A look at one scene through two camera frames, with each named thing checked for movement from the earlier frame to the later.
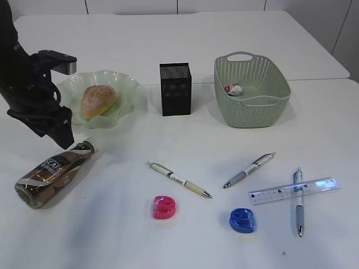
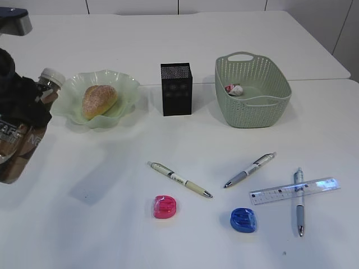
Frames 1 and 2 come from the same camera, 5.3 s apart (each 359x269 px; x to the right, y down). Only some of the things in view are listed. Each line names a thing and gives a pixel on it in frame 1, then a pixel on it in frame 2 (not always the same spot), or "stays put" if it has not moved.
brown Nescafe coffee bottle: x=36 y=188 -> x=20 y=142
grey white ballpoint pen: x=261 y=161 stays put
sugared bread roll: x=96 y=100 stays put
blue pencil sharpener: x=242 y=220 stays put
